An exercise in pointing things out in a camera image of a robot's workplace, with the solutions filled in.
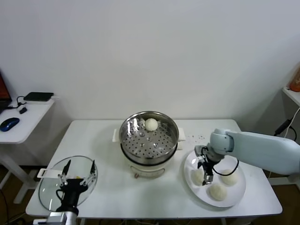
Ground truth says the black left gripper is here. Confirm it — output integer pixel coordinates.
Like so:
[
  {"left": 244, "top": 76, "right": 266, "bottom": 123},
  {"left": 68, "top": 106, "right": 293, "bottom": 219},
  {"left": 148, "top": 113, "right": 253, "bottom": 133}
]
[{"left": 55, "top": 159, "right": 96, "bottom": 213}]

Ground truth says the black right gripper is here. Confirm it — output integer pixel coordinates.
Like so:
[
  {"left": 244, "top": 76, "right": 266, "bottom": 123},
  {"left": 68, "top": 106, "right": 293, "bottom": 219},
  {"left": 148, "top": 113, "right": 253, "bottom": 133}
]
[{"left": 196, "top": 159, "right": 214, "bottom": 186}]

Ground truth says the white steamed baozi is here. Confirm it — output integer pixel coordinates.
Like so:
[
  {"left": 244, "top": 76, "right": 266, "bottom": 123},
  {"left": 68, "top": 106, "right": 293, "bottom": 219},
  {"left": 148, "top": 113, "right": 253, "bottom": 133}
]
[
  {"left": 191, "top": 169, "right": 207, "bottom": 186},
  {"left": 144, "top": 118, "right": 158, "bottom": 131},
  {"left": 209, "top": 183, "right": 228, "bottom": 202},
  {"left": 220, "top": 169, "right": 240, "bottom": 186}
]

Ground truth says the stainless steel steamer basket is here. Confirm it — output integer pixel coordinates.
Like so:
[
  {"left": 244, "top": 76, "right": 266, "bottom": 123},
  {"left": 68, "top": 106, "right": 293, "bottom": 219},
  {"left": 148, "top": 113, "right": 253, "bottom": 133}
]
[{"left": 119, "top": 111, "right": 180, "bottom": 162}]

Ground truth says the white round plate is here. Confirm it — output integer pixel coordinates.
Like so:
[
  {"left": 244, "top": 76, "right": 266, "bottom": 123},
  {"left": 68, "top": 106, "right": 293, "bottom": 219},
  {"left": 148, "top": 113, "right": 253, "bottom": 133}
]
[{"left": 183, "top": 147, "right": 247, "bottom": 208}]

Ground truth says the white electric cooker pot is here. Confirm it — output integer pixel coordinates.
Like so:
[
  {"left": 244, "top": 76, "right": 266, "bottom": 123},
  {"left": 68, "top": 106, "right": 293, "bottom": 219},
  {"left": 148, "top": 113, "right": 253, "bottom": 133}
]
[{"left": 113, "top": 127, "right": 187, "bottom": 179}]

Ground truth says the white side desk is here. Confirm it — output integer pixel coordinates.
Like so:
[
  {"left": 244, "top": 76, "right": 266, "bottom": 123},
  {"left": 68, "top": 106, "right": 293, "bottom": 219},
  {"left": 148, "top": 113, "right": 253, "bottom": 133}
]
[{"left": 0, "top": 97, "right": 62, "bottom": 204}]

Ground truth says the blue computer mouse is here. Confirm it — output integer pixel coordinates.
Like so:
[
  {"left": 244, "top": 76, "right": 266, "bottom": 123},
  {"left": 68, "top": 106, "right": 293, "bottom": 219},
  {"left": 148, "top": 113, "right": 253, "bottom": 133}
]
[{"left": 0, "top": 117, "right": 21, "bottom": 132}]

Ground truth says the flat black device box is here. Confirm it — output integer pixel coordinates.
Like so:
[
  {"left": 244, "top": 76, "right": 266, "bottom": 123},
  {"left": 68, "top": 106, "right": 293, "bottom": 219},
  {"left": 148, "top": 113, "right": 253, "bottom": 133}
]
[{"left": 23, "top": 92, "right": 54, "bottom": 102}]

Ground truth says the white side shelf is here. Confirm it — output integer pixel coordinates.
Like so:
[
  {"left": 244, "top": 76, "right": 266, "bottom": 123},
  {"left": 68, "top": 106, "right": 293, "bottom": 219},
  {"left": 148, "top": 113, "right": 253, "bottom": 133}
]
[{"left": 282, "top": 86, "right": 300, "bottom": 106}]

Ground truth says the orange plastic bag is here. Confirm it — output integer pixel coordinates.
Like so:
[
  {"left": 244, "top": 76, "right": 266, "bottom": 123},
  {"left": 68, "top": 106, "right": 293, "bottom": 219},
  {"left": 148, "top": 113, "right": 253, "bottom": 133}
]
[{"left": 289, "top": 70, "right": 300, "bottom": 92}]

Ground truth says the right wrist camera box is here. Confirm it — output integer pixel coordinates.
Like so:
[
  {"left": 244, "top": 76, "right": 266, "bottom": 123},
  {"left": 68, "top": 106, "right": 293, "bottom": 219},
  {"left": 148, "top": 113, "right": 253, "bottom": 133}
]
[{"left": 194, "top": 144, "right": 209, "bottom": 157}]

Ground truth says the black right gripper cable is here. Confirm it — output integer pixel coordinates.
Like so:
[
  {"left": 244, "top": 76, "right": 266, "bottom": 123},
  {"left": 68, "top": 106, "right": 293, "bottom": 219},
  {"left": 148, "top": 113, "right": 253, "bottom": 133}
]
[{"left": 212, "top": 159, "right": 240, "bottom": 176}]

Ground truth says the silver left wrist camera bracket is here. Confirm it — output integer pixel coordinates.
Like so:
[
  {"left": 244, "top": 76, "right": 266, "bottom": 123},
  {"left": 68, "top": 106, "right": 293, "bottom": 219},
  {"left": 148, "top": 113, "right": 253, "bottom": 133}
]
[{"left": 32, "top": 212, "right": 68, "bottom": 225}]

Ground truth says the black power adapter cable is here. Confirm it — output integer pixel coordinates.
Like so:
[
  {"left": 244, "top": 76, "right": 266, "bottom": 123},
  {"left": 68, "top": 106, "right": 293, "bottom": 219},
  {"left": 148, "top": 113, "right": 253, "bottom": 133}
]
[{"left": 273, "top": 119, "right": 296, "bottom": 141}]

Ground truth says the black desk cable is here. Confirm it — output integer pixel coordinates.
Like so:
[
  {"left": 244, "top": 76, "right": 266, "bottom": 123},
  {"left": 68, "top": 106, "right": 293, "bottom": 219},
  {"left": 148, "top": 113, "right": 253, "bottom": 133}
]
[{"left": 7, "top": 95, "right": 27, "bottom": 110}]

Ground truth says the white power cable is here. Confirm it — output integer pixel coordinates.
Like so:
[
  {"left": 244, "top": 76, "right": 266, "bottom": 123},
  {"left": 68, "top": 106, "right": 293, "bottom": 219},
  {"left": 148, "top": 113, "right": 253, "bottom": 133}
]
[{"left": 283, "top": 106, "right": 296, "bottom": 141}]

